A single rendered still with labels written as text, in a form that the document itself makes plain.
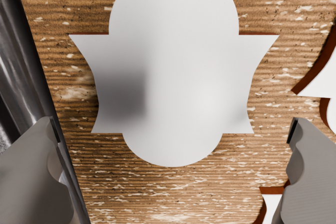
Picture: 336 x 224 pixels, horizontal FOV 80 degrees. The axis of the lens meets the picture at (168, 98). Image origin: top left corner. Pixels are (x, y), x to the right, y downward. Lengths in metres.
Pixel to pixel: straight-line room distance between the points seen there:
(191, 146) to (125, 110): 0.06
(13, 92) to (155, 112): 0.13
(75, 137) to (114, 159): 0.04
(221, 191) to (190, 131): 0.09
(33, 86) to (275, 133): 0.22
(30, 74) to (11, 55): 0.02
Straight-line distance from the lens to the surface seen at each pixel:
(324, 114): 0.20
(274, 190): 0.25
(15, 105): 0.23
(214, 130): 0.17
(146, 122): 0.16
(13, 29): 0.21
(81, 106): 0.18
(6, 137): 0.27
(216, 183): 0.23
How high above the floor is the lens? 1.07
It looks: 61 degrees down
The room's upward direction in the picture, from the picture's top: 180 degrees counter-clockwise
